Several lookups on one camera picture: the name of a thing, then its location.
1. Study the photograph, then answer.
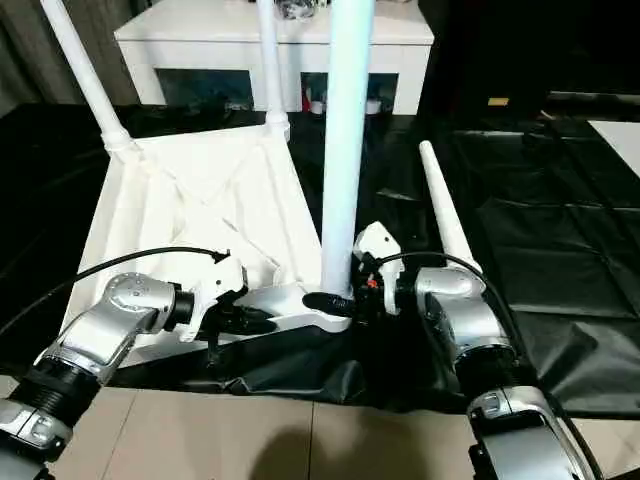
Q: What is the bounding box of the red and white container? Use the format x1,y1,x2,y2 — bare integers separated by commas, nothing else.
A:
303,87,325,115

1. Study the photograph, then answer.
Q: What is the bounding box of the white plastic table top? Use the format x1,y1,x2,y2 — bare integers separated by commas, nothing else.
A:
63,116,355,370

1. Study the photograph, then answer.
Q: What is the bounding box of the black left wrist camera cable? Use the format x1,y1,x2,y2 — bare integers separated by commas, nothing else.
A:
0,245,233,337

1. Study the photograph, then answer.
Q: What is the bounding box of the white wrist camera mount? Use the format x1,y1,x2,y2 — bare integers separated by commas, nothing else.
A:
351,221,406,317
178,251,251,345

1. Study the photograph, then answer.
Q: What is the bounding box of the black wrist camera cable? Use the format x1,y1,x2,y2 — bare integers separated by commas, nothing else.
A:
368,250,607,480
0,245,233,337

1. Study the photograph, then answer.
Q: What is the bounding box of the white plastic table leg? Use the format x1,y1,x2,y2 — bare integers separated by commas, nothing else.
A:
318,0,377,302
37,0,145,162
256,0,293,145
418,139,485,275

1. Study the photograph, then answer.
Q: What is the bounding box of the black low cabinet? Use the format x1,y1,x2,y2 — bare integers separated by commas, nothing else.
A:
424,0,640,122

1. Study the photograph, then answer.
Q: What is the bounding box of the dark grey curtain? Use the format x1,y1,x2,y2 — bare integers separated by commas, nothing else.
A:
0,0,142,107

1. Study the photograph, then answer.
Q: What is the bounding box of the bag of black items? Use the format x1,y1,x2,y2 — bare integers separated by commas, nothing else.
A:
273,0,332,23

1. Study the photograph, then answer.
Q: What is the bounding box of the black plastic mat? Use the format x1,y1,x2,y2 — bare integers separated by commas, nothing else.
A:
0,102,640,422

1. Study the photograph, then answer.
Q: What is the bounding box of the white flat board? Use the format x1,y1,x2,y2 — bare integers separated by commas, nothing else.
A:
585,118,640,180

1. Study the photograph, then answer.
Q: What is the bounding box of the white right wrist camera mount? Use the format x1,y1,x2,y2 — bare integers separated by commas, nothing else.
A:
351,221,406,317

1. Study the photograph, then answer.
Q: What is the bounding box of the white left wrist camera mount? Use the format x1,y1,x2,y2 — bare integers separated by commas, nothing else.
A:
178,251,251,345

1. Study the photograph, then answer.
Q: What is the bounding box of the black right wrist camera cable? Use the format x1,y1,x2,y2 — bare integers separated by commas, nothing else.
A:
368,250,607,480

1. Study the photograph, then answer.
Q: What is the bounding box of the white sideboard cabinet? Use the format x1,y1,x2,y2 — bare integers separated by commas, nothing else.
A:
112,0,436,118

